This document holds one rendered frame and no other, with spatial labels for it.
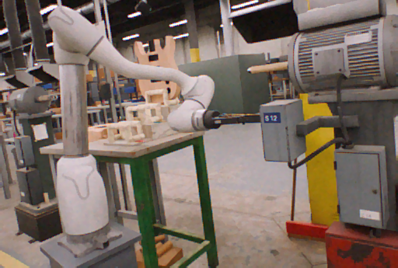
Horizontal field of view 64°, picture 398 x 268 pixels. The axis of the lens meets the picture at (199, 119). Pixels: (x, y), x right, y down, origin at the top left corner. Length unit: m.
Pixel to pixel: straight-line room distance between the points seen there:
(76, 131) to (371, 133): 1.11
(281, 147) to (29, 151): 2.61
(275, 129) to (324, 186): 1.41
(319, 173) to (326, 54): 1.35
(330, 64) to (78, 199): 1.00
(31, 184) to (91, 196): 2.15
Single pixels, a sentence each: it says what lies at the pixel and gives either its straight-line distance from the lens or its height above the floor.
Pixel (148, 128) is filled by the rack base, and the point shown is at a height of 1.00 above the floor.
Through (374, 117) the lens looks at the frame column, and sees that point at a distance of 1.27.
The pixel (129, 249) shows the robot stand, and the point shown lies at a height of 0.66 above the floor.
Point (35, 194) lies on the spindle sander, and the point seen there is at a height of 0.40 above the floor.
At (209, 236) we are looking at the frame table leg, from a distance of 2.17.
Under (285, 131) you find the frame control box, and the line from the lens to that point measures 1.10.
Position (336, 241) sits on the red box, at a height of 0.60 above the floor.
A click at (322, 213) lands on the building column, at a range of 2.57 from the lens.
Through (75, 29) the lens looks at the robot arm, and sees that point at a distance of 1.23.
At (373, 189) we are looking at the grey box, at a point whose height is 0.80.
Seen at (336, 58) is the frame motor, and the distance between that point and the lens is 1.24.
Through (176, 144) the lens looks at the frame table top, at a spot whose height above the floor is 0.89.
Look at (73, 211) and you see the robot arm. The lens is 1.21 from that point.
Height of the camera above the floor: 1.23
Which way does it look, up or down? 7 degrees down
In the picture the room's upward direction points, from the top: 7 degrees counter-clockwise
